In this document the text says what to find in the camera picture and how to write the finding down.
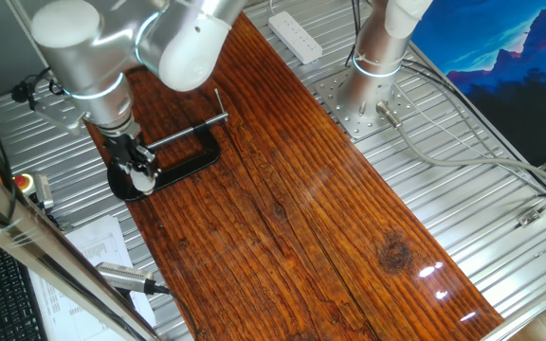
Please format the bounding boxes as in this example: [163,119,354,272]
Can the black camera cable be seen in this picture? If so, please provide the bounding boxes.
[16,67,54,94]

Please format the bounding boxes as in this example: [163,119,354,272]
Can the large aluminium frame bar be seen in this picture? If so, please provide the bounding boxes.
[0,141,160,341]

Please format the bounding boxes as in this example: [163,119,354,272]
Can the emergency stop button box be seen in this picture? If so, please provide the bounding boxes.
[13,170,55,210]

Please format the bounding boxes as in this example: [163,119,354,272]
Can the black C-clamp with steel screw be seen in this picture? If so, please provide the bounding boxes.
[106,88,230,202]

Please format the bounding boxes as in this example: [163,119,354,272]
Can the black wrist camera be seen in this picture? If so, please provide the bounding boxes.
[9,81,32,104]

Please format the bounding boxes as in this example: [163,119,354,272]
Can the white light bulb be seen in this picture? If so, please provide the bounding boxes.
[129,168,158,196]

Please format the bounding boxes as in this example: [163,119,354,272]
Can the white power strip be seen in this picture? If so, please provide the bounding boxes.
[267,10,324,65]

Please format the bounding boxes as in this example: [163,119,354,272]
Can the blue mountain poster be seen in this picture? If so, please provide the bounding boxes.
[409,0,546,167]

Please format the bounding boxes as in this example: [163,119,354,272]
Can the silver handheld device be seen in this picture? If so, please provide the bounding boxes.
[95,261,158,296]

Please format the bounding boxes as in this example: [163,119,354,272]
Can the black device cable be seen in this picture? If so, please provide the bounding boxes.
[153,282,202,340]

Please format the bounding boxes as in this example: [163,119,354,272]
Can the small metal corner bracket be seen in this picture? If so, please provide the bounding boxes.
[518,208,542,228]

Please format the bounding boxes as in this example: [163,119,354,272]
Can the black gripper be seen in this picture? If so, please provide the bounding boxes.
[103,132,161,184]

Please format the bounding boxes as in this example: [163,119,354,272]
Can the printed paper sheets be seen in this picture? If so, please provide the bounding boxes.
[28,215,158,341]

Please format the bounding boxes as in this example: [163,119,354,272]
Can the thin aluminium strut with bracket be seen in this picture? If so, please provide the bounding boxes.
[6,0,42,48]

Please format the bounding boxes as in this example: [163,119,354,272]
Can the brown wooden board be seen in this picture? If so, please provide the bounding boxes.
[66,7,505,341]

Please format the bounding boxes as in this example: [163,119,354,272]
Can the black cable loop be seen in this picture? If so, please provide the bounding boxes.
[47,78,68,97]

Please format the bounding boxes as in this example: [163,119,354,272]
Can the thick grey cable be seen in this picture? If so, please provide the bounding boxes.
[375,100,546,191]

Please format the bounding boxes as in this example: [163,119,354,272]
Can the silver camera bracket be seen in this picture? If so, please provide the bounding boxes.
[30,97,88,137]

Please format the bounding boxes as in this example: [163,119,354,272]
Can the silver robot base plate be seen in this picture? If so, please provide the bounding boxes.
[314,68,416,141]

